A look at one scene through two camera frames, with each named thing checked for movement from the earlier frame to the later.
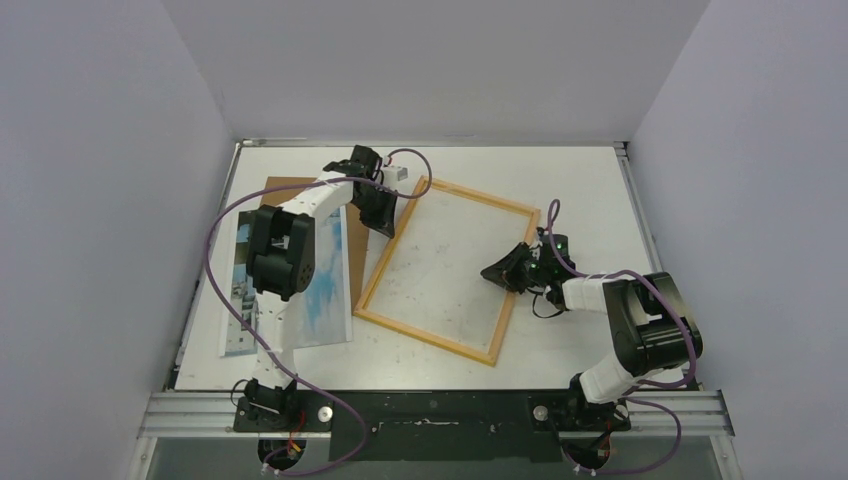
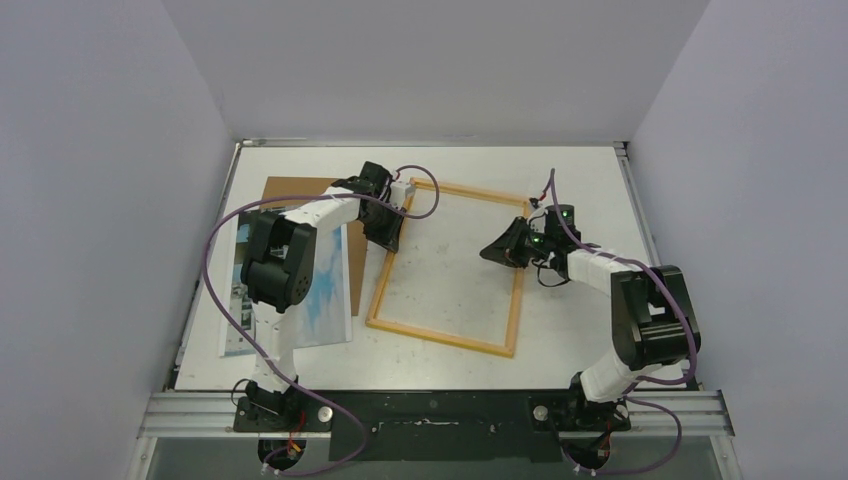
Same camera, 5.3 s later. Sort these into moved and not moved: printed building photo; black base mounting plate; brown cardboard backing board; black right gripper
Moved: black right gripper
Not moved: printed building photo; black base mounting plate; brown cardboard backing board
